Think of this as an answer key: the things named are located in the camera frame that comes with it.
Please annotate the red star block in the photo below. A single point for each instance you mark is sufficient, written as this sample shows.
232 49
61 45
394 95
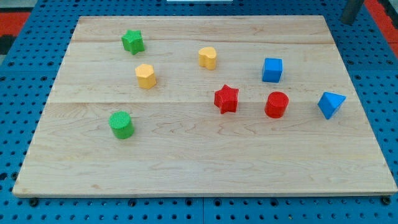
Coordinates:
226 99

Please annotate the light wooden board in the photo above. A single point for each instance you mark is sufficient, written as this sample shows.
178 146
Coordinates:
182 145

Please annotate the yellow heart block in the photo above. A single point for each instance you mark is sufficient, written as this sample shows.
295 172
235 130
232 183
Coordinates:
207 58

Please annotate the yellow hexagon block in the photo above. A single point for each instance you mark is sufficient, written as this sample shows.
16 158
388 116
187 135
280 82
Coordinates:
145 76

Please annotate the red cylinder block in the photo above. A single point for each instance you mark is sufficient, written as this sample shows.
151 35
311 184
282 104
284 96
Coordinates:
276 104

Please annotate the green cylinder block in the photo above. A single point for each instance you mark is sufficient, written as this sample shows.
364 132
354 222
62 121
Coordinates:
121 125

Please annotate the blue cube block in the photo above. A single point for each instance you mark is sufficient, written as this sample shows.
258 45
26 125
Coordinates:
272 70

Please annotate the green star block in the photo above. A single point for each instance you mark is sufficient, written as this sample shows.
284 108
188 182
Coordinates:
133 42

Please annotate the blue triangle block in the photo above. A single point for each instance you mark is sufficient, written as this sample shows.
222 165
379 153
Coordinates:
330 103

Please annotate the grey metal pole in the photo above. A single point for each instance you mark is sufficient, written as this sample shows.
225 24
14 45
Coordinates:
351 11

